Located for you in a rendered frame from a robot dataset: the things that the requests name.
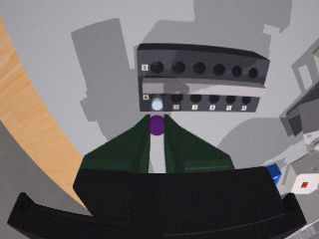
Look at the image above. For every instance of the grey bench mat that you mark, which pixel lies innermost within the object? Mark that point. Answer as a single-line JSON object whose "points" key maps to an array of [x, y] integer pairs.
{"points": [[81, 57]]}

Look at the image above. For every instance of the blue tube rack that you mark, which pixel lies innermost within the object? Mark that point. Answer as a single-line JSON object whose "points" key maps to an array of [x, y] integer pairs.
{"points": [[274, 171]]}

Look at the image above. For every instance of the dark grey block with round holes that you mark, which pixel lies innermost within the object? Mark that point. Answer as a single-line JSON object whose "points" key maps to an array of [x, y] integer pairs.
{"points": [[204, 71]]}

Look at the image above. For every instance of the white box with grey block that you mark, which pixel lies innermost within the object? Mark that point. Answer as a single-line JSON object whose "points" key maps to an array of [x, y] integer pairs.
{"points": [[309, 203]]}

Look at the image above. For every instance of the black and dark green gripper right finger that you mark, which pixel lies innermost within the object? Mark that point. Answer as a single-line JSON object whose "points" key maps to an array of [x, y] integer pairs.
{"points": [[189, 153]]}

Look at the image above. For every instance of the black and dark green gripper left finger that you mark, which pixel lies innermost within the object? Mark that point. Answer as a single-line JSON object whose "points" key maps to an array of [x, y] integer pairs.
{"points": [[128, 151]]}

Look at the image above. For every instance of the white dry block with round wells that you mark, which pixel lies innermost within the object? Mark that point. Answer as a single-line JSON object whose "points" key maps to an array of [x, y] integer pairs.
{"points": [[303, 175]]}

